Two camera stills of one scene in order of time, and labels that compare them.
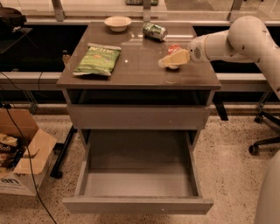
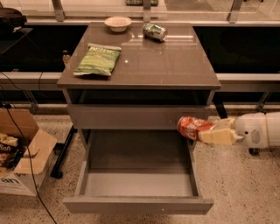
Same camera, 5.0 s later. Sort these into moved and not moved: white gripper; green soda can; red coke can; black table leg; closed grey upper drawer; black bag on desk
Moved: white gripper; red coke can
Not moved: black table leg; closed grey upper drawer; green soda can; black bag on desk
